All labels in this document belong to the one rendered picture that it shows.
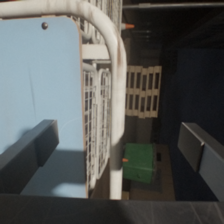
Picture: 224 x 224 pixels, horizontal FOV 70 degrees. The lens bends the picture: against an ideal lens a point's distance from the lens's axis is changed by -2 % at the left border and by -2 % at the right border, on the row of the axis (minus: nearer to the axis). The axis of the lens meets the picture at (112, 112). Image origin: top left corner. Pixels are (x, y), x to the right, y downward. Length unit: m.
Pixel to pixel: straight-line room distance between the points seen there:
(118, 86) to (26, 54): 0.15
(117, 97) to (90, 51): 0.08
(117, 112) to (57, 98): 0.10
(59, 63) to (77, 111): 0.08
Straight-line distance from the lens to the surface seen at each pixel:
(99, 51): 0.24
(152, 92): 3.97
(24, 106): 0.30
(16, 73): 0.30
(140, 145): 6.46
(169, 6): 5.29
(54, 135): 0.16
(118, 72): 0.23
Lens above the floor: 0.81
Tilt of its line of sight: 11 degrees down
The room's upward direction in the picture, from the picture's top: 94 degrees clockwise
